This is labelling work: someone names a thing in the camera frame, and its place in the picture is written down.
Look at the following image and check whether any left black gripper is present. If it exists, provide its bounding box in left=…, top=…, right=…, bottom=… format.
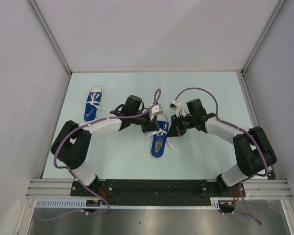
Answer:
left=131, top=110, right=159, bottom=133

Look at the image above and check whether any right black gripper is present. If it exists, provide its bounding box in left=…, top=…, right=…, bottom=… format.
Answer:
left=166, top=113, right=196, bottom=138

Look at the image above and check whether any white shoelace of sneaker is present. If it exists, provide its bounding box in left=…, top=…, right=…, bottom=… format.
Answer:
left=145, top=129, right=177, bottom=159

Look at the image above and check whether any blue sneaker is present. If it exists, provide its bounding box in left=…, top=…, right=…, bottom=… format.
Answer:
left=150, top=114, right=169, bottom=159
left=84, top=86, right=103, bottom=122

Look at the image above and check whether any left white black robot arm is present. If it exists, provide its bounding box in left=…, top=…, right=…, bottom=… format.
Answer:
left=50, top=95, right=162, bottom=196

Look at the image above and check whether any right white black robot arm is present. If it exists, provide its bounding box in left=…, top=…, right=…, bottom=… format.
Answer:
left=167, top=98, right=277, bottom=196

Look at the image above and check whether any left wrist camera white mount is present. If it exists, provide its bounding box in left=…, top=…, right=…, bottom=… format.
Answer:
left=149, top=104, right=163, bottom=120

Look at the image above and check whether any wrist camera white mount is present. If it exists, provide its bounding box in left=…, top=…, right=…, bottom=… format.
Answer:
left=170, top=100, right=183, bottom=117
left=149, top=104, right=163, bottom=120

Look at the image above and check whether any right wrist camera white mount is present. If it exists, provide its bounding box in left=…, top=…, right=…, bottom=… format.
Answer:
left=170, top=100, right=183, bottom=117

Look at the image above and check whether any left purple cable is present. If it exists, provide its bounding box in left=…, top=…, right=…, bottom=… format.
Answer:
left=36, top=88, right=162, bottom=222

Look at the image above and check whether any purple cable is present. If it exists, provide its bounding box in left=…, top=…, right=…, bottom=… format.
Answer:
left=36, top=88, right=162, bottom=222
left=173, top=87, right=269, bottom=226

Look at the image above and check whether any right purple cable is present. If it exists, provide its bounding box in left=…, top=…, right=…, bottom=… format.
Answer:
left=173, top=87, right=269, bottom=226

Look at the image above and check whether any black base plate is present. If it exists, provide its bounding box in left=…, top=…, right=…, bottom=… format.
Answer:
left=70, top=179, right=245, bottom=211

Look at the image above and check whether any white slotted cable duct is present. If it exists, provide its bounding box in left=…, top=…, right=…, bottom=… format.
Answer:
left=35, top=197, right=238, bottom=210

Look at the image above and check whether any aluminium corner post right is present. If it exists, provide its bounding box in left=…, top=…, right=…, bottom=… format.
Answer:
left=241, top=0, right=288, bottom=75

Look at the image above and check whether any aluminium corner post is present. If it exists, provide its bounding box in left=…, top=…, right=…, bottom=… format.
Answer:
left=241, top=0, right=288, bottom=75
left=26, top=0, right=72, bottom=77

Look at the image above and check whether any aluminium corner post left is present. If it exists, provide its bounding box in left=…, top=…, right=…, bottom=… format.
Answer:
left=26, top=0, right=72, bottom=77

